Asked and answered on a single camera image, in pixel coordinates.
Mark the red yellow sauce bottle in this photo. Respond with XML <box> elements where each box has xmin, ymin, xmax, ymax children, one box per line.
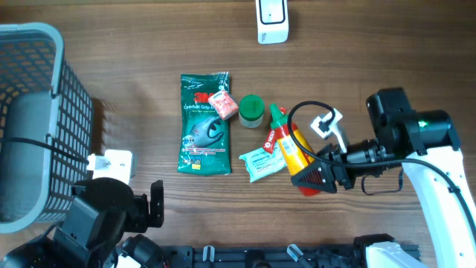
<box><xmin>269</xmin><ymin>103</ymin><xmax>315</xmax><ymax>176</ymax></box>

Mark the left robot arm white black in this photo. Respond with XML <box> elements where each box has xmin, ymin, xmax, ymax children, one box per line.
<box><xmin>1</xmin><ymin>177</ymin><xmax>164</xmax><ymax>267</ymax></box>

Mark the green 3M gloves packet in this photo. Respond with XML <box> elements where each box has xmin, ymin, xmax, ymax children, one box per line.
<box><xmin>177</xmin><ymin>72</ymin><xmax>231</xmax><ymax>176</ymax></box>

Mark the grey plastic lattice basket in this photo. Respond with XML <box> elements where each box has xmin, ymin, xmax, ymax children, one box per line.
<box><xmin>1</xmin><ymin>22</ymin><xmax>94</xmax><ymax>234</ymax></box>

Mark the white barcode scanner box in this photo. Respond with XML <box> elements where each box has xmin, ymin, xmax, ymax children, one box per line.
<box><xmin>255</xmin><ymin>0</ymin><xmax>289</xmax><ymax>45</ymax></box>

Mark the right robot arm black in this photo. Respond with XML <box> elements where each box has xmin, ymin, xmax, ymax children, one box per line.
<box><xmin>292</xmin><ymin>88</ymin><xmax>475</xmax><ymax>267</ymax></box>

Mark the green-lid white jar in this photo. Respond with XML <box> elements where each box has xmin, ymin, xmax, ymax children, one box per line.
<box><xmin>239</xmin><ymin>95</ymin><xmax>265</xmax><ymax>128</ymax></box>

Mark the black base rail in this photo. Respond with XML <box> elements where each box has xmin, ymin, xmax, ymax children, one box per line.
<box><xmin>162</xmin><ymin>244</ymin><xmax>368</xmax><ymax>268</ymax></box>

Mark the white wet wipes pack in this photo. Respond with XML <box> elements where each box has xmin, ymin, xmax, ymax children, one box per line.
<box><xmin>239</xmin><ymin>144</ymin><xmax>286</xmax><ymax>183</ymax></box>

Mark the pink tissue packet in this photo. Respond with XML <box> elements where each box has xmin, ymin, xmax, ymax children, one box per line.
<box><xmin>208</xmin><ymin>90</ymin><xmax>239</xmax><ymax>120</ymax></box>

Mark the red Nescafe stick sachet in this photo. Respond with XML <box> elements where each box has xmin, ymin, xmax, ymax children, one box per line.
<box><xmin>263</xmin><ymin>107</ymin><xmax>286</xmax><ymax>154</ymax></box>

